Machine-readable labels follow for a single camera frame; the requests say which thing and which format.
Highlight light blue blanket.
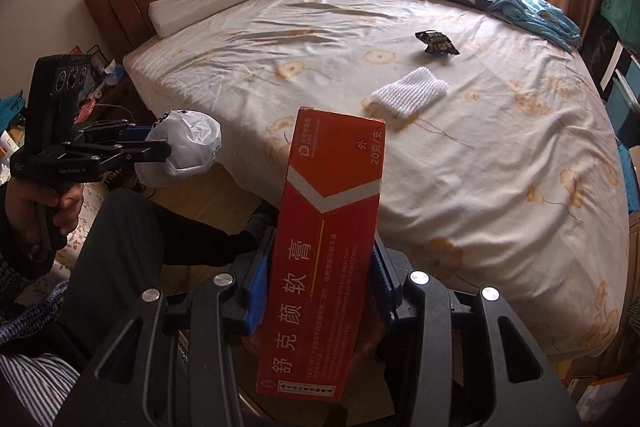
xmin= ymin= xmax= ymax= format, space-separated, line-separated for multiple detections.
xmin=487 ymin=0 xmax=583 ymax=52

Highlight teal fabric bag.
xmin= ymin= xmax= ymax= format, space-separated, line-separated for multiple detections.
xmin=600 ymin=0 xmax=636 ymax=32

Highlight person's left leg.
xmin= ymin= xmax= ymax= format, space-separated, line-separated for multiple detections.
xmin=57 ymin=189 xmax=273 ymax=358

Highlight black snack wrapper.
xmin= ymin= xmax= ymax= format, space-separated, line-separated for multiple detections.
xmin=415 ymin=29 xmax=461 ymax=56

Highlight white bubble wrap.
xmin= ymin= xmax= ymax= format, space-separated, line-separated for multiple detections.
xmin=369 ymin=68 xmax=448 ymax=120

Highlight white foam pillow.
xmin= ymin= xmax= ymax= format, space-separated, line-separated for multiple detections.
xmin=148 ymin=0 xmax=258 ymax=40

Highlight white printed plastic bag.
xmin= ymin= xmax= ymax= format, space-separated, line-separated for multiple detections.
xmin=135 ymin=109 xmax=222 ymax=188

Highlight person's left forearm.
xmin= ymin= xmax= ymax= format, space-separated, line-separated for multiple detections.
xmin=0 ymin=252 xmax=71 ymax=348

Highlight striped shirt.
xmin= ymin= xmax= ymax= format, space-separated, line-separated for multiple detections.
xmin=0 ymin=352 xmax=81 ymax=427

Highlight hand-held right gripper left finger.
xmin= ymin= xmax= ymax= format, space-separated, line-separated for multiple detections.
xmin=52 ymin=227 xmax=276 ymax=427

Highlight floral cloth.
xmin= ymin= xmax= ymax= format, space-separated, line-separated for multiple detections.
xmin=55 ymin=177 xmax=106 ymax=268

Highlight dark wooden nightstand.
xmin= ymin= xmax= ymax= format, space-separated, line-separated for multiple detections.
xmin=75 ymin=57 xmax=151 ymax=128

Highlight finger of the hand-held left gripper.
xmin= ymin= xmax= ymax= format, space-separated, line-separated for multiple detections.
xmin=75 ymin=119 xmax=151 ymax=145
xmin=47 ymin=139 xmax=172 ymax=168

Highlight teal tissue box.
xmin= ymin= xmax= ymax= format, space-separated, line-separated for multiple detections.
xmin=102 ymin=62 xmax=126 ymax=86

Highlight person's left hand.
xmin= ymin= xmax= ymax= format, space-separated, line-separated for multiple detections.
xmin=0 ymin=179 xmax=86 ymax=265

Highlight bed with floral sheet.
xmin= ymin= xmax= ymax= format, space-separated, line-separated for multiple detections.
xmin=122 ymin=0 xmax=632 ymax=358

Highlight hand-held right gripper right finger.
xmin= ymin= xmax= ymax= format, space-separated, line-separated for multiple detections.
xmin=370 ymin=237 xmax=583 ymax=427

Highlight blue woven bag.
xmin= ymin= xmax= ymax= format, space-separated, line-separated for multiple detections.
xmin=617 ymin=144 xmax=640 ymax=190

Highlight red cardboard box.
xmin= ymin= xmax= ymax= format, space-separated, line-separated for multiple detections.
xmin=256 ymin=107 xmax=387 ymax=402

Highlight white board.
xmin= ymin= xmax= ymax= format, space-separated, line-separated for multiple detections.
xmin=597 ymin=42 xmax=626 ymax=92

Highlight blue plastic storage drawers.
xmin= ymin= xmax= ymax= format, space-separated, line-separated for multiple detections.
xmin=602 ymin=47 xmax=640 ymax=148

